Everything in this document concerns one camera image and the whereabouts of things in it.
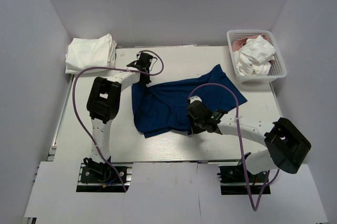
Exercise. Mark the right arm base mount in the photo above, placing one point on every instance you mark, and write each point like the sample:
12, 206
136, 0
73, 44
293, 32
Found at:
232, 181

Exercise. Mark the blue Mickey print t-shirt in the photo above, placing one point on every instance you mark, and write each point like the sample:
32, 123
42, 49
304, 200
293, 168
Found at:
160, 108

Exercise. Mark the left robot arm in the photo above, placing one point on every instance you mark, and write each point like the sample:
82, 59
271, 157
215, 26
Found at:
104, 103

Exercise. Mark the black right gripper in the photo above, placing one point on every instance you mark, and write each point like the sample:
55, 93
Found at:
195, 129

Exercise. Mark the white plastic basket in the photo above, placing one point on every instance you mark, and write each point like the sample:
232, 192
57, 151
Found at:
277, 69

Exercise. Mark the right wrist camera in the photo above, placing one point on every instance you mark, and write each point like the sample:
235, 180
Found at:
193, 99

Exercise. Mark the folded white t-shirt stack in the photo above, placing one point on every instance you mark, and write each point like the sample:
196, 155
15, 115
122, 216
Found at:
85, 53

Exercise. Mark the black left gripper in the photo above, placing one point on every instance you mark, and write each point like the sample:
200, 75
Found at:
146, 81

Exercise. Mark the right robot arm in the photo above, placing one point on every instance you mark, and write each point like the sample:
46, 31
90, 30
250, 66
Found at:
286, 147

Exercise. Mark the pink t-shirt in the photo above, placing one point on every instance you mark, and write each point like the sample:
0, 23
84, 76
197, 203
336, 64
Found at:
254, 43

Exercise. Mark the crumpled white t-shirt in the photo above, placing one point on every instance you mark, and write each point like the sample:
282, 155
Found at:
249, 63

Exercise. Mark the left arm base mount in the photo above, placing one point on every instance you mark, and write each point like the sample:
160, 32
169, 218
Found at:
101, 178

